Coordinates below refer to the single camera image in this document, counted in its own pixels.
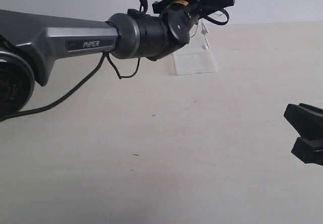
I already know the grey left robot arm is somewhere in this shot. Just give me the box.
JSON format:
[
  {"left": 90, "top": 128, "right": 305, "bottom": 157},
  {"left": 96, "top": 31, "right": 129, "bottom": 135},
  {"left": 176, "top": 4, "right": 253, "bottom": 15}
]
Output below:
[{"left": 1, "top": 0, "right": 235, "bottom": 121}]

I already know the clear plastic storage box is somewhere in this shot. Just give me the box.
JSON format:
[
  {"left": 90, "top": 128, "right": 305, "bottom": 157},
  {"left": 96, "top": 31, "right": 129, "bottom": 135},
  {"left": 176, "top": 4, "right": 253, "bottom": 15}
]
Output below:
[{"left": 173, "top": 22, "right": 218, "bottom": 75}]

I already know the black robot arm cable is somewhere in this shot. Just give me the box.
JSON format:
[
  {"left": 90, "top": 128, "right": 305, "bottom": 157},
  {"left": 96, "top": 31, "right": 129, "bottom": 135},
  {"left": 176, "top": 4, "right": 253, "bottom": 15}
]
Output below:
[{"left": 0, "top": 0, "right": 230, "bottom": 121}]

